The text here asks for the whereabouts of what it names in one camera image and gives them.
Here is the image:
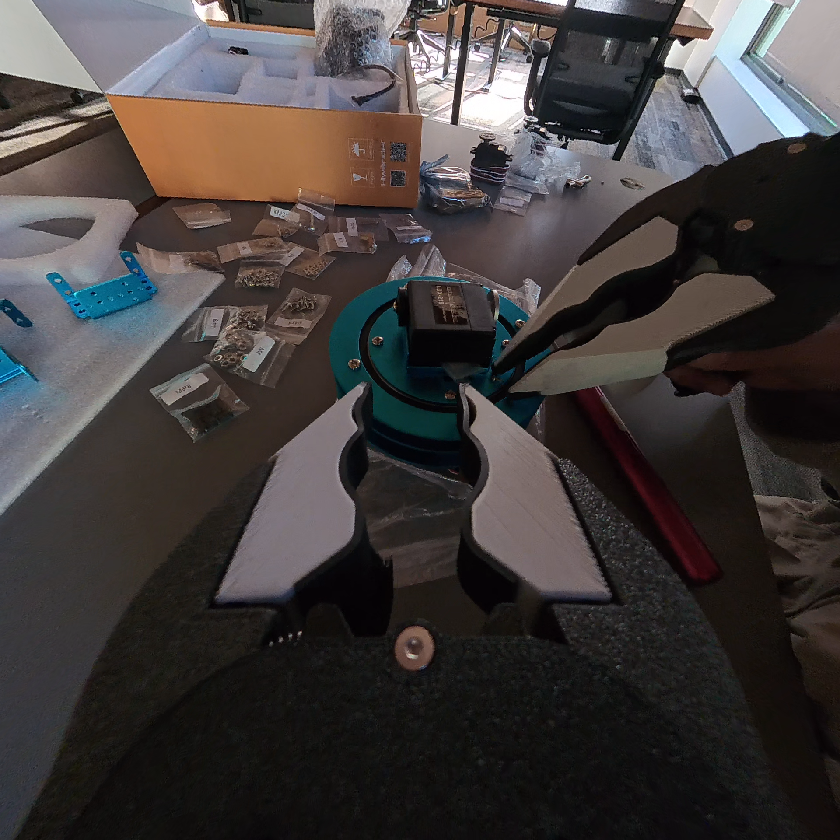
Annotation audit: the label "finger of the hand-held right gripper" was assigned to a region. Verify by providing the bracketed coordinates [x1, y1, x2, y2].
[507, 274, 777, 396]
[495, 218, 685, 378]

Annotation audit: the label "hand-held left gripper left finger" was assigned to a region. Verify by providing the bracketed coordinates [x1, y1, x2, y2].
[211, 382, 395, 624]

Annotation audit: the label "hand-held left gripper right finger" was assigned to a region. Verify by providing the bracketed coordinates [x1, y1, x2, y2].
[456, 382, 614, 636]

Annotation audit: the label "blue round robot arm base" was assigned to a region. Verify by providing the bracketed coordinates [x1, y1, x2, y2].
[328, 279, 546, 473]

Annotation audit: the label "black servo motor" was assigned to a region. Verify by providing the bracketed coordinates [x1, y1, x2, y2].
[395, 279, 500, 371]

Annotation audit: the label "grey desk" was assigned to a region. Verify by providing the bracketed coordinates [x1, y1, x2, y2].
[0, 118, 795, 840]

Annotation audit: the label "wooden edged desk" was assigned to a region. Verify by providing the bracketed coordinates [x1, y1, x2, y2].
[462, 0, 715, 40]

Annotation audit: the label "person's right hand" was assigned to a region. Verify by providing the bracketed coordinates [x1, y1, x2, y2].
[668, 327, 840, 399]

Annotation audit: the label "clear parts bags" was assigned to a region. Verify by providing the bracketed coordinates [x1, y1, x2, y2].
[492, 128, 592, 217]

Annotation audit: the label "red pen screwdriver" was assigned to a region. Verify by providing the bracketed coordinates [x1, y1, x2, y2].
[576, 386, 723, 586]

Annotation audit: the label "clear plastic bag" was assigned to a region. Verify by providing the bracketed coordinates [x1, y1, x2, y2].
[354, 246, 546, 585]

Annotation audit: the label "large glass window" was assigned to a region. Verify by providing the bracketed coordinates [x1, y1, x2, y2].
[742, 0, 840, 132]

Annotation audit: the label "blue parts bag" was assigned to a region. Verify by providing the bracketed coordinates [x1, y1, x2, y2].
[419, 157, 493, 214]

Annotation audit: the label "black mesh office chair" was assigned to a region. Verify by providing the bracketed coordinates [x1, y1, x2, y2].
[525, 0, 686, 161]

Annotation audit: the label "pile of small screw bags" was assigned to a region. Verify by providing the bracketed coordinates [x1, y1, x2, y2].
[136, 187, 434, 444]

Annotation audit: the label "white foam sheet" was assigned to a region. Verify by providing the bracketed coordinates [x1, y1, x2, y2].
[0, 262, 227, 516]

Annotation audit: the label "person's tan jacket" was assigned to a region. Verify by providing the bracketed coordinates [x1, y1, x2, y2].
[755, 486, 840, 762]

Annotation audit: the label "bubble wrap bundle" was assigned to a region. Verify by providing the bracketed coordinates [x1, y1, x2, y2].
[314, 0, 395, 76]

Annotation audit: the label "orange cardboard box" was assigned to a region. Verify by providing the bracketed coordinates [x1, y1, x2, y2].
[0, 0, 424, 210]

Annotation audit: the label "black servo with striped wires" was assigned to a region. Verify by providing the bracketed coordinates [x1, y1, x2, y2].
[469, 131, 514, 191]

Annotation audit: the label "long perforated blue bracket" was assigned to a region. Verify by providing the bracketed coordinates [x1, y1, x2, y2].
[46, 251, 158, 320]

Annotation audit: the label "black cable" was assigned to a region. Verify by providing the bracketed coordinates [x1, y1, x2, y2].
[351, 64, 403, 106]

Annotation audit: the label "small blue bracket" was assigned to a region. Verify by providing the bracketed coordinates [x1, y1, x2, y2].
[0, 348, 37, 388]

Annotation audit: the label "white foam frame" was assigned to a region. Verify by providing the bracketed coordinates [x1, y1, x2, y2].
[0, 196, 140, 280]

